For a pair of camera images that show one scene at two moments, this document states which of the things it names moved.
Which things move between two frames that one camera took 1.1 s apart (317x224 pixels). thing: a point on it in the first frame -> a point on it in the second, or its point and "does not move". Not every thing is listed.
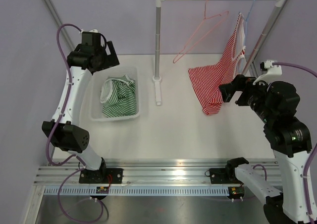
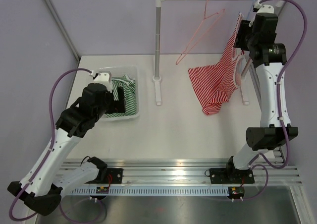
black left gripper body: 109,61 -> 111,105
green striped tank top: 118,96 does not move
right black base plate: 223,176 does not move
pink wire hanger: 208,22 -> 223,10
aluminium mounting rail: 144,173 does not move
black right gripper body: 250,92 -> 244,33
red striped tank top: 207,81 does not move
